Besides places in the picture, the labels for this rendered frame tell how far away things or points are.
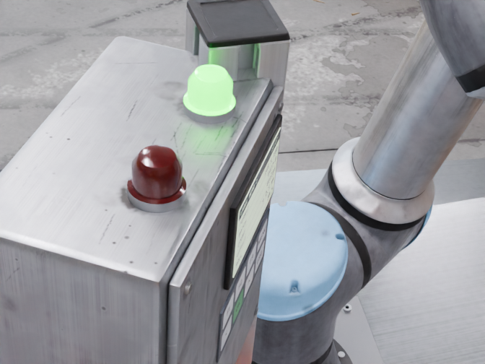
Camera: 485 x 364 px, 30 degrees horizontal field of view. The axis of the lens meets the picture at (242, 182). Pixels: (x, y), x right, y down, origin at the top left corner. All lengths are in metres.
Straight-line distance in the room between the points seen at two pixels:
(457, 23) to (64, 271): 0.34
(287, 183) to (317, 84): 1.77
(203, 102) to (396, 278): 0.89
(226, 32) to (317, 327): 0.51
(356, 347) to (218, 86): 0.72
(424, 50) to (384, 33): 2.71
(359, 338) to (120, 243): 0.77
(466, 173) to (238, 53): 1.08
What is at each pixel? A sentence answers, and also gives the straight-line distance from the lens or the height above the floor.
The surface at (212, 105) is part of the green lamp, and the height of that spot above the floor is 1.48.
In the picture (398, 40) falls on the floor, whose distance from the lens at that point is 3.51.
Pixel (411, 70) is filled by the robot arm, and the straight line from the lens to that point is 0.84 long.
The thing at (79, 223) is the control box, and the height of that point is 1.48.
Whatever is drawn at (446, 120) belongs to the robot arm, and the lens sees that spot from 0.85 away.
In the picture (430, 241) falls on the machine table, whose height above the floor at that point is 0.83.
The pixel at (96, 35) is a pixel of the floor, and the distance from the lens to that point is 3.38.
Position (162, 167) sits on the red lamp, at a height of 1.50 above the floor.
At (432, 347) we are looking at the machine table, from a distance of 1.23.
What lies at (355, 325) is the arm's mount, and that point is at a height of 0.90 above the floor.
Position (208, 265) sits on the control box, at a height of 1.45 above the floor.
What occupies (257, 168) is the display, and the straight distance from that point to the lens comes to 0.45.
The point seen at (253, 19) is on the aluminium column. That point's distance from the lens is 0.48.
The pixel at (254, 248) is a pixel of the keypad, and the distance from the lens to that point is 0.51.
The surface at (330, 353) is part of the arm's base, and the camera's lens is 1.01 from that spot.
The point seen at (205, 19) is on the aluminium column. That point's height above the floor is 1.50.
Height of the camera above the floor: 1.74
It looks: 40 degrees down
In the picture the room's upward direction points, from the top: 5 degrees clockwise
